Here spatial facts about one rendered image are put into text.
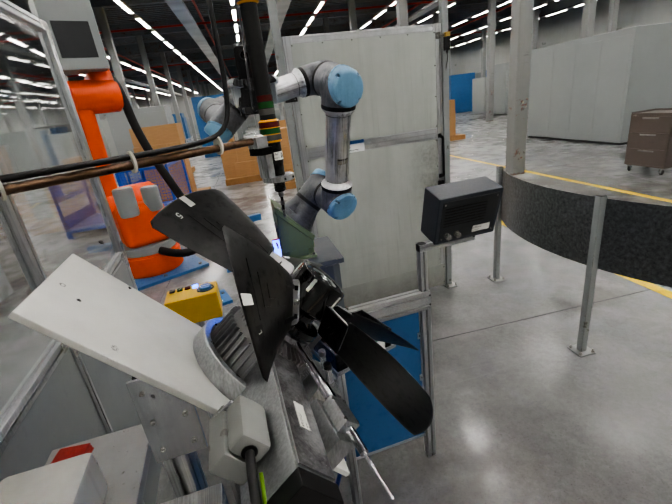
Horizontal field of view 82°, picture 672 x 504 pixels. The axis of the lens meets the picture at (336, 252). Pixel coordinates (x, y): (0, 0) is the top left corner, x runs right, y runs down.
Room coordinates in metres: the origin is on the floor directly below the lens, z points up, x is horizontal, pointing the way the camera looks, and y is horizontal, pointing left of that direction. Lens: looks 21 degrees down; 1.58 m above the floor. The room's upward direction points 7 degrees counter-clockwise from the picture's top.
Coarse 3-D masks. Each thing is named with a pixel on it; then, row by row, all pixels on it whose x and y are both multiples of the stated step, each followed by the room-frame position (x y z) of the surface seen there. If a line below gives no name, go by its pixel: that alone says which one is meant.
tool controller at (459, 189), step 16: (432, 192) 1.34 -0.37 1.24; (448, 192) 1.33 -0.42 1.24; (464, 192) 1.32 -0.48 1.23; (480, 192) 1.32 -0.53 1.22; (496, 192) 1.34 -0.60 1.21; (432, 208) 1.33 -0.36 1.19; (448, 208) 1.29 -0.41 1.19; (464, 208) 1.31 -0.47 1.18; (480, 208) 1.33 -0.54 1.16; (496, 208) 1.36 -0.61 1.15; (432, 224) 1.33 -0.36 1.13; (448, 224) 1.31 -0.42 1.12; (464, 224) 1.33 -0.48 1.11; (480, 224) 1.36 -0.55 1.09; (432, 240) 1.34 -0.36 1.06; (448, 240) 1.31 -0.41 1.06
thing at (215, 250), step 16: (192, 192) 0.88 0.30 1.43; (208, 192) 0.90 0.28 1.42; (176, 208) 0.80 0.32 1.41; (192, 208) 0.83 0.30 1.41; (208, 208) 0.85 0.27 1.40; (224, 208) 0.87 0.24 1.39; (160, 224) 0.75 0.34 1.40; (176, 224) 0.77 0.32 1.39; (192, 224) 0.79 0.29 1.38; (208, 224) 0.80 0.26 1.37; (224, 224) 0.82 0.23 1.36; (240, 224) 0.84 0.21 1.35; (176, 240) 0.74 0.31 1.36; (192, 240) 0.76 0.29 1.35; (208, 240) 0.77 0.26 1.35; (256, 240) 0.82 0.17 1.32; (208, 256) 0.75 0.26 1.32; (224, 256) 0.76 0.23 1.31
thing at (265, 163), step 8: (264, 136) 0.83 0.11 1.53; (256, 144) 0.81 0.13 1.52; (264, 144) 0.82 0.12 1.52; (256, 152) 0.82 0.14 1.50; (264, 152) 0.81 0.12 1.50; (272, 152) 0.83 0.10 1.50; (264, 160) 0.82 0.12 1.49; (272, 160) 0.83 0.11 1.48; (264, 168) 0.83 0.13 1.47; (272, 168) 0.83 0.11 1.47; (264, 176) 0.83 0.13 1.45; (272, 176) 0.83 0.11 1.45; (280, 176) 0.83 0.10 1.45; (288, 176) 0.83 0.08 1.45
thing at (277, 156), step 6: (270, 144) 0.84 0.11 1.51; (276, 144) 0.84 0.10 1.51; (276, 150) 0.84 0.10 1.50; (276, 156) 0.84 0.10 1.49; (282, 156) 0.85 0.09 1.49; (276, 162) 0.84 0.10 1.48; (282, 162) 0.85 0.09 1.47; (276, 168) 0.84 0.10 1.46; (282, 168) 0.85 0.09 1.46; (276, 174) 0.84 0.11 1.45; (282, 174) 0.85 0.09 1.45; (276, 186) 0.85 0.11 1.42; (282, 186) 0.85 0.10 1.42
